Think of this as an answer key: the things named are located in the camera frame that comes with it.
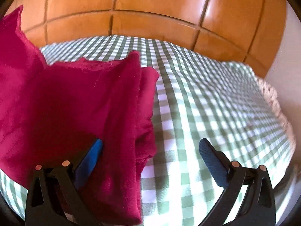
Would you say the wooden wardrobe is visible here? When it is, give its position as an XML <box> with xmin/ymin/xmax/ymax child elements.
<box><xmin>1</xmin><ymin>0</ymin><xmax>286</xmax><ymax>77</ymax></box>

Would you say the floral bedspread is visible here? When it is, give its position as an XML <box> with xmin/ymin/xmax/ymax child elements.
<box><xmin>257</xmin><ymin>77</ymin><xmax>296</xmax><ymax>156</ymax></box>

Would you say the green checkered bed cover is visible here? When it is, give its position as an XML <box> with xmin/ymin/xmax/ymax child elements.
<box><xmin>0</xmin><ymin>34</ymin><xmax>294</xmax><ymax>226</ymax></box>

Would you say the red long-sleeve shirt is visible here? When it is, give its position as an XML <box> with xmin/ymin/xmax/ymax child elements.
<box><xmin>1</xmin><ymin>7</ymin><xmax>159</xmax><ymax>225</ymax></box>

